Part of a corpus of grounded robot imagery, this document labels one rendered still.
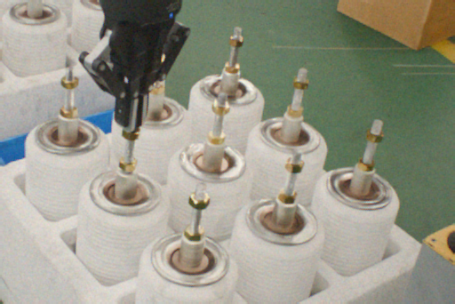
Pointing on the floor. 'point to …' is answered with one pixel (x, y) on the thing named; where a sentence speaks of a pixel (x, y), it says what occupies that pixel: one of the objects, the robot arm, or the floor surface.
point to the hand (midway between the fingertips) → (131, 108)
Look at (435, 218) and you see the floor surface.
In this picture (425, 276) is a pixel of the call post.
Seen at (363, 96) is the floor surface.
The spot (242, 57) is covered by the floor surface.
